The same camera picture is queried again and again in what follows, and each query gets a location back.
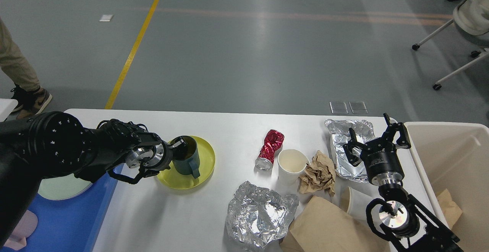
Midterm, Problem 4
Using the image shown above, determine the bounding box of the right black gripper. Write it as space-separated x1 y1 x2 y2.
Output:
343 113 411 186

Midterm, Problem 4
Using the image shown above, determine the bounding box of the person in khaki trousers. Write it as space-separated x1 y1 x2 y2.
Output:
0 21 53 119

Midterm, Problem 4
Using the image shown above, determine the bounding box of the white side table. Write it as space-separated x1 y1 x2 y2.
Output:
0 98 18 122

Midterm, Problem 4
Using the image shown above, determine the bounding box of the yellow plate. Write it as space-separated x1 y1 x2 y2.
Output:
157 136 215 190

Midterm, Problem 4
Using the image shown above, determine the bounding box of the brown paper bag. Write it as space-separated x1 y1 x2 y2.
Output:
279 196 390 252

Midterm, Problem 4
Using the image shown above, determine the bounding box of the crumpled aluminium foil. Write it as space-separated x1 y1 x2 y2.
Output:
225 181 300 252

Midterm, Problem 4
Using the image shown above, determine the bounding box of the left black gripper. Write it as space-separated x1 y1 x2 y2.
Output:
125 137 188 175

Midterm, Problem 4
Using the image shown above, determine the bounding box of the tipped white paper cup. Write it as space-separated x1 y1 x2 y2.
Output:
339 186 374 222

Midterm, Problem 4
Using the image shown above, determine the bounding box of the dark teal mug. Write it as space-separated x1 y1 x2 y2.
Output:
172 135 201 179

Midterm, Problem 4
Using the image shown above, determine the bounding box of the beige plastic bin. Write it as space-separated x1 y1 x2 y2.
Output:
405 122 489 252

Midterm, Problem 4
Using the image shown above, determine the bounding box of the blue plastic tray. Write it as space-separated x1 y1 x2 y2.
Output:
21 174 117 252

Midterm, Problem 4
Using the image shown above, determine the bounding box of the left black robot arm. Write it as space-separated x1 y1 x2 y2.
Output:
0 111 188 245

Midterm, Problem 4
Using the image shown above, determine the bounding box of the crumpled brown paper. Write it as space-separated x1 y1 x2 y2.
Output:
299 150 337 197

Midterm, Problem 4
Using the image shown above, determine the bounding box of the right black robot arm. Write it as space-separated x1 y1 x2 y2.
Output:
343 113 462 252

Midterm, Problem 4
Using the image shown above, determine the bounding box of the crushed red can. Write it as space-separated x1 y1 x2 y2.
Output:
255 129 285 171

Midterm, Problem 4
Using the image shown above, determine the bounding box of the pink mug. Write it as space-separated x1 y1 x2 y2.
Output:
3 210 38 251

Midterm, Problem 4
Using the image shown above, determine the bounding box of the floor socket plate right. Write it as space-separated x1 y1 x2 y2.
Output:
349 101 369 114

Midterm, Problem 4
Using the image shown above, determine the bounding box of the white floor marker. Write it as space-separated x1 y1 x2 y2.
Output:
99 14 114 22

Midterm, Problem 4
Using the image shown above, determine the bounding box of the white office chair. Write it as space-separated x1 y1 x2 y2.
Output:
412 0 489 91

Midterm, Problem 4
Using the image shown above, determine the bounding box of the brown paper in bin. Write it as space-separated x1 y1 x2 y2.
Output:
436 189 463 229

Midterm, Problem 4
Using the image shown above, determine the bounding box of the floor socket plate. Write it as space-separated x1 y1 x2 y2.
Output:
329 101 349 115
349 101 369 114

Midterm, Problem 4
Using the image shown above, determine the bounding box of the floor socket plate left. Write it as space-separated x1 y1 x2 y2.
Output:
329 101 349 115

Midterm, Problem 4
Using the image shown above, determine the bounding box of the pale green plate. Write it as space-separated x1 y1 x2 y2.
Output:
38 174 92 200

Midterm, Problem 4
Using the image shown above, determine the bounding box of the aluminium foil tray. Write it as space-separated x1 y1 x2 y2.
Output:
325 119 375 183

